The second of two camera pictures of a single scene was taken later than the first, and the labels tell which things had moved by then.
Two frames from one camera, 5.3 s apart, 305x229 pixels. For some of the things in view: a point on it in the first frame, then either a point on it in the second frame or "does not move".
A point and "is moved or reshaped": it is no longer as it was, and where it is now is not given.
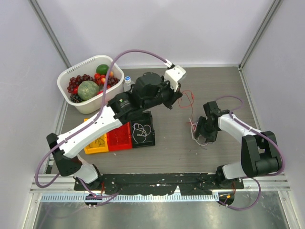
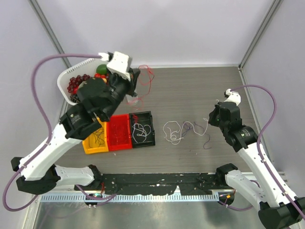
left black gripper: x=174 y=96 → x=130 y=84
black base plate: x=188 y=183 does not move
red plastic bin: x=120 y=138 does not move
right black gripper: x=211 y=137 → x=211 y=120
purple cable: x=98 y=141 does not move
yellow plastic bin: x=101 y=144 does not move
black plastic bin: x=142 y=131 does not move
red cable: x=180 y=104 is moved or reshaped
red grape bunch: x=75 y=81 does not move
